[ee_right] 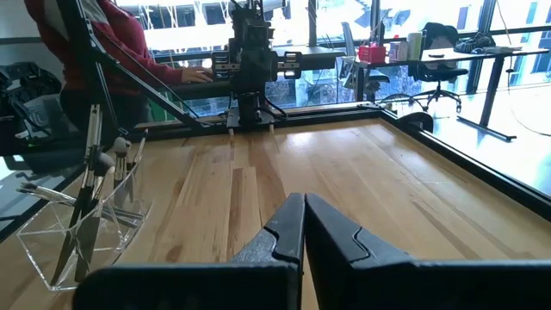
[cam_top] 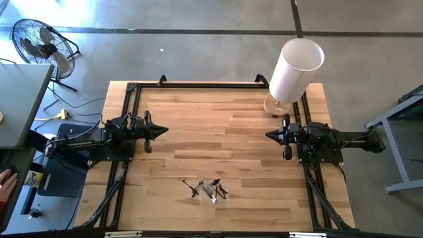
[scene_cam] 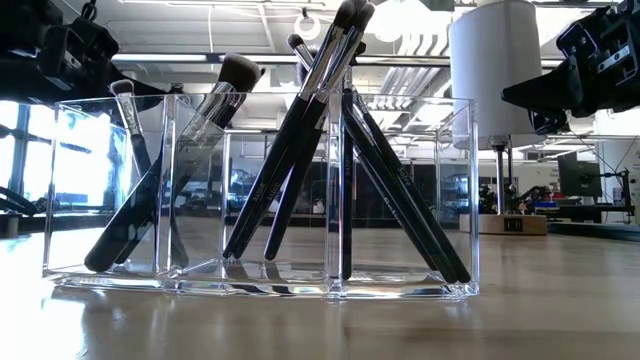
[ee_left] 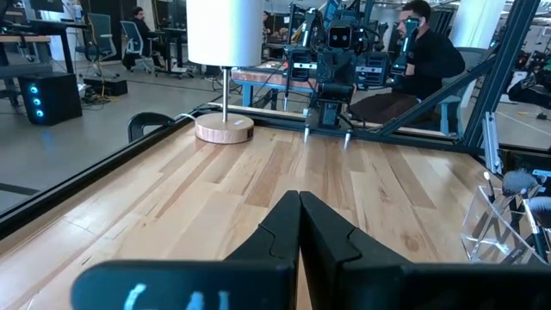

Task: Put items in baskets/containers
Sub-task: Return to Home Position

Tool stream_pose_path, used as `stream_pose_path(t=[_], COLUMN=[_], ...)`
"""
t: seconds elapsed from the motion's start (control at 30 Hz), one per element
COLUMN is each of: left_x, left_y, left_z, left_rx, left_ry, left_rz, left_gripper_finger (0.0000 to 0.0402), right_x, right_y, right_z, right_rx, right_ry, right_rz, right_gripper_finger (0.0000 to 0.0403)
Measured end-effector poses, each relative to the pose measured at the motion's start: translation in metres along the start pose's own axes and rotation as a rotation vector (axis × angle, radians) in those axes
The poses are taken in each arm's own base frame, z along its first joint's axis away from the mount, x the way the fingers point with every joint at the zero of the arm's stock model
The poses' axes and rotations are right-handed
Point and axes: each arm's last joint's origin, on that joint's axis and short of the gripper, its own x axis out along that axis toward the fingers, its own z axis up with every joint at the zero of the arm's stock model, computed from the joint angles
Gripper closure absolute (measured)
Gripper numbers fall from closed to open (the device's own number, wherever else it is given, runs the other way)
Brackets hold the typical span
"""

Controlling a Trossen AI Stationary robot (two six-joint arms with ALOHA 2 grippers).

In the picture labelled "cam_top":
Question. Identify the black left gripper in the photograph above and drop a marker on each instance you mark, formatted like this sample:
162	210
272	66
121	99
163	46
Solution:
143	130

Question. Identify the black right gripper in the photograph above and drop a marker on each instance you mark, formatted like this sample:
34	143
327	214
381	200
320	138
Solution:
291	137

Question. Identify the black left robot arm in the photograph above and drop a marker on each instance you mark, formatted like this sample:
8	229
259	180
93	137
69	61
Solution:
82	140

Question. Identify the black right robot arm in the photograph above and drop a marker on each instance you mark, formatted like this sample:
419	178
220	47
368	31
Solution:
350	139

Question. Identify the white shade table lamp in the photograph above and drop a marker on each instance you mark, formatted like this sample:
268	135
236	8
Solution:
294	72

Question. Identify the clear acrylic brush organizer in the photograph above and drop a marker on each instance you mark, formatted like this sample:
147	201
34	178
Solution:
198	199

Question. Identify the yellow power plug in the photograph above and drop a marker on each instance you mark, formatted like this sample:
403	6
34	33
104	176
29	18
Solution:
63	114

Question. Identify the black computer case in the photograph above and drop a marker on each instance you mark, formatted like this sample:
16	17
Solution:
62	178

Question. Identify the black desk support bar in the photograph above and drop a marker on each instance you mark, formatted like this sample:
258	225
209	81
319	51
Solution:
34	140

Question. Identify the yellow printed box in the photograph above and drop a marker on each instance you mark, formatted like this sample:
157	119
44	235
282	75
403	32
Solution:
33	179

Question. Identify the black floor fan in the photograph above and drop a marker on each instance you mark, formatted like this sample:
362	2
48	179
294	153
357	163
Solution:
46	49

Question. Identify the dark desk top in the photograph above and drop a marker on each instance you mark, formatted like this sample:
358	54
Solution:
20	155

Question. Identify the grey desk top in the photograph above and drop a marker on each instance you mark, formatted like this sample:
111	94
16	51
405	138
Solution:
20	99

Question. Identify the black caster wheel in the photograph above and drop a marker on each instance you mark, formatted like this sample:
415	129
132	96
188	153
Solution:
34	213

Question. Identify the person's hand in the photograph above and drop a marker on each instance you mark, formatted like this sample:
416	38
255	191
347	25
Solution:
7	186

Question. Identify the black aluminium table frame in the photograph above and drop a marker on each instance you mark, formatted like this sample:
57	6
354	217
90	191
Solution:
224	85

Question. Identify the grey metal table frame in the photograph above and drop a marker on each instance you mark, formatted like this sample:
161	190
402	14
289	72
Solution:
395	148

